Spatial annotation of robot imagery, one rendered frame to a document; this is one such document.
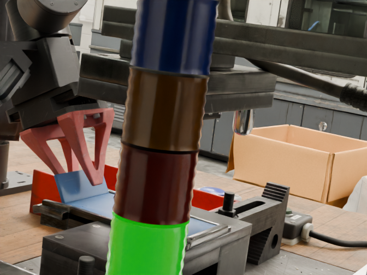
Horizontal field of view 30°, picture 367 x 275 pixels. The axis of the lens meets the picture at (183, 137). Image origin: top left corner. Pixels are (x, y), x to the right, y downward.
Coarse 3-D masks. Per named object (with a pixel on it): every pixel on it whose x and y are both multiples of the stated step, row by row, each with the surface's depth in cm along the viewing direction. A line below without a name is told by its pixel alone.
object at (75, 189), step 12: (60, 180) 67; (72, 180) 68; (84, 180) 70; (60, 192) 67; (72, 192) 68; (84, 192) 69; (96, 192) 71; (108, 192) 72; (72, 204) 67; (84, 204) 67; (96, 204) 68; (108, 204) 68; (108, 216) 64; (192, 228) 64; (204, 228) 65
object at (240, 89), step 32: (128, 32) 59; (224, 32) 54; (256, 32) 52; (288, 32) 51; (320, 32) 50; (96, 64) 56; (128, 64) 55; (224, 64) 62; (288, 64) 51; (320, 64) 50; (352, 64) 49; (96, 96) 57; (224, 96) 59; (256, 96) 64
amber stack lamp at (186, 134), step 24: (144, 72) 30; (168, 72) 32; (144, 96) 31; (168, 96) 30; (192, 96) 31; (144, 120) 31; (168, 120) 30; (192, 120) 31; (144, 144) 31; (168, 144) 31; (192, 144) 31
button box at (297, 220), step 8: (288, 216) 95; (296, 216) 96; (304, 216) 96; (288, 224) 92; (296, 224) 92; (304, 224) 94; (312, 224) 94; (288, 232) 92; (296, 232) 92; (304, 232) 93; (312, 232) 94; (288, 240) 92; (296, 240) 93; (304, 240) 94; (320, 240) 93; (328, 240) 93; (336, 240) 93
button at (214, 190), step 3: (201, 189) 101; (204, 189) 101; (207, 189) 101; (210, 189) 101; (213, 189) 101; (216, 189) 102; (219, 189) 102; (210, 192) 100; (213, 192) 100; (216, 192) 100; (219, 192) 101; (222, 192) 101; (222, 195) 100
